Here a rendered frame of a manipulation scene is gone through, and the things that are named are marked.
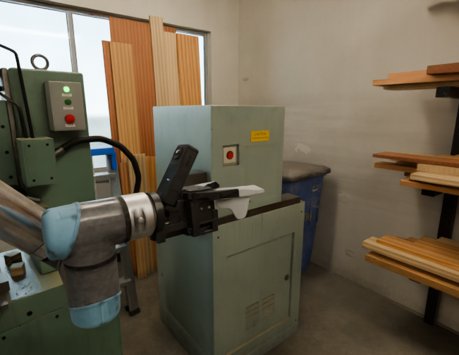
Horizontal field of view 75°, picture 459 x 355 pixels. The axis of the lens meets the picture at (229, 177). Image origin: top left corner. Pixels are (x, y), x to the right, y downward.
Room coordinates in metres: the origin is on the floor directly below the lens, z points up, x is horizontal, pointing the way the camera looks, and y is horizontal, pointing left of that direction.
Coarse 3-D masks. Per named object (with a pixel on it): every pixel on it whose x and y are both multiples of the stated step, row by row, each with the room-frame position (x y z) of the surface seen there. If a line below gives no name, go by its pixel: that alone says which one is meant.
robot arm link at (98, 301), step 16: (112, 256) 0.42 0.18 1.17; (64, 272) 0.40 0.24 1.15; (80, 272) 0.39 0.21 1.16; (96, 272) 0.39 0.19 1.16; (112, 272) 0.41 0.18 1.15; (80, 288) 0.39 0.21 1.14; (96, 288) 0.39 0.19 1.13; (112, 288) 0.41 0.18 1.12; (80, 304) 0.39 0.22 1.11; (96, 304) 0.39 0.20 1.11; (112, 304) 0.41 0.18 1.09; (80, 320) 0.39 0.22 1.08; (96, 320) 0.39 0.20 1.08
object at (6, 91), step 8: (0, 72) 1.02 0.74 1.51; (0, 80) 1.04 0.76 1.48; (8, 88) 1.00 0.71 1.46; (0, 96) 1.09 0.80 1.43; (8, 96) 1.00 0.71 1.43; (8, 104) 1.00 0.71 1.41; (8, 112) 1.00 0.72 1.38; (16, 136) 1.00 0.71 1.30; (16, 144) 1.00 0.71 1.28; (16, 152) 1.00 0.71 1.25; (16, 160) 1.00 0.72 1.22; (24, 184) 1.00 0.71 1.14
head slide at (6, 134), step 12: (0, 108) 0.99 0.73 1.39; (0, 120) 0.98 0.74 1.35; (0, 132) 0.98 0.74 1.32; (0, 144) 0.98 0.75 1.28; (12, 144) 1.00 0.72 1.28; (0, 156) 0.97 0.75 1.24; (12, 156) 0.99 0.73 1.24; (0, 168) 0.97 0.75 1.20; (12, 168) 0.99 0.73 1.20; (12, 180) 0.99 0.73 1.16
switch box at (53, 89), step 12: (48, 84) 1.00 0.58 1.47; (60, 84) 1.02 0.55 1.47; (72, 84) 1.04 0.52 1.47; (48, 96) 1.01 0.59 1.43; (60, 96) 1.02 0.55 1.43; (72, 96) 1.04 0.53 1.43; (48, 108) 1.03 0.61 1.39; (60, 108) 1.01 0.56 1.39; (60, 120) 1.01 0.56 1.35; (84, 120) 1.06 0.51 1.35
